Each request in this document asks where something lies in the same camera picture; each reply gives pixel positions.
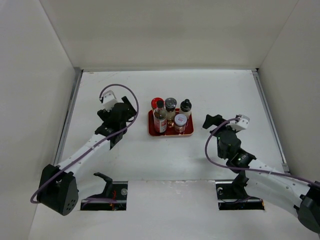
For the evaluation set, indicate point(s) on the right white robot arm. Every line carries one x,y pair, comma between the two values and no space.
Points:
296,195

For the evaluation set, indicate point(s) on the red gold-rimmed tray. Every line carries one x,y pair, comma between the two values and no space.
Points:
170,131

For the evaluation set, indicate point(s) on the white-lid seasoning jar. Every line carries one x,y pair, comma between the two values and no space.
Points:
180,122

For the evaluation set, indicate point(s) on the red-lid chili oil jar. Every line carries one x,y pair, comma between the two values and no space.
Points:
154,103

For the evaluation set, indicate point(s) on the silver-lid glass salt shaker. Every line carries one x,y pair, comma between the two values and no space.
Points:
170,106

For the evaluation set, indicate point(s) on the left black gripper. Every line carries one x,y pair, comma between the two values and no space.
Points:
105,115

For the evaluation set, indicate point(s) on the black-cap glass shaker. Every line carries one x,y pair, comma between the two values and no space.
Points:
185,108

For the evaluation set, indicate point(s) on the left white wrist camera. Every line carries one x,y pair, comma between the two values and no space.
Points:
108,100

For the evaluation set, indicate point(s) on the soy sauce bottle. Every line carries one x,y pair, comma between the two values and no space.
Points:
160,119

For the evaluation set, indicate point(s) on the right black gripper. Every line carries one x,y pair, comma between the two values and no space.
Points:
210,120

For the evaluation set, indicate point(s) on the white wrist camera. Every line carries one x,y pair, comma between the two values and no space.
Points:
241,123
108,100

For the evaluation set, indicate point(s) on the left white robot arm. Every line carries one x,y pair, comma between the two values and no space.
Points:
58,186

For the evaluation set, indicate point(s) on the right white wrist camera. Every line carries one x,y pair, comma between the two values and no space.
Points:
241,123

